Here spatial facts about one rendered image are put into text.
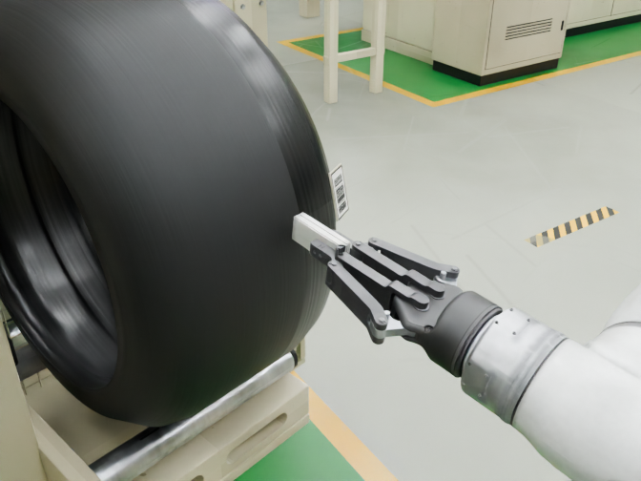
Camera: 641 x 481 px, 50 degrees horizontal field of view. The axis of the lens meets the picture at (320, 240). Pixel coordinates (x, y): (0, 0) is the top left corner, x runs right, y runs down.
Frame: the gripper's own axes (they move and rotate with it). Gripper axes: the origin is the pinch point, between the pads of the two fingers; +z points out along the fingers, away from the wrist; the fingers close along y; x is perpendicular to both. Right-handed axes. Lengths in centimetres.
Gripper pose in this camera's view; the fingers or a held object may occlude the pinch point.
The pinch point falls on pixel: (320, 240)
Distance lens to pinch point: 71.5
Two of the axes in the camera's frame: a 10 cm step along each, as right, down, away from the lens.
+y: -6.9, 3.7, -6.3
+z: -7.2, -4.6, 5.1
